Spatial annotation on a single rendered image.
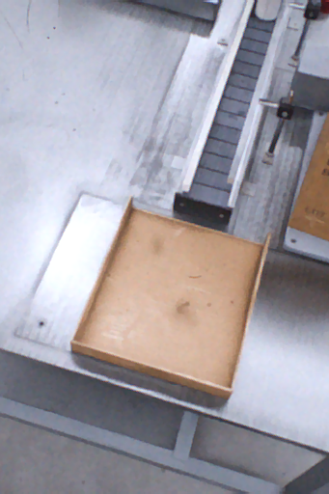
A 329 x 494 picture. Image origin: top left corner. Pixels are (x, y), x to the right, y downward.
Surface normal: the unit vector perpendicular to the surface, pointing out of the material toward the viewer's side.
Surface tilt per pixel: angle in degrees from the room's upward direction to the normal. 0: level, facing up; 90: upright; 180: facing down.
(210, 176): 0
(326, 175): 90
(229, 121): 0
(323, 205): 90
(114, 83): 0
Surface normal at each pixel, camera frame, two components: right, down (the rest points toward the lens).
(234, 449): 0.08, -0.52
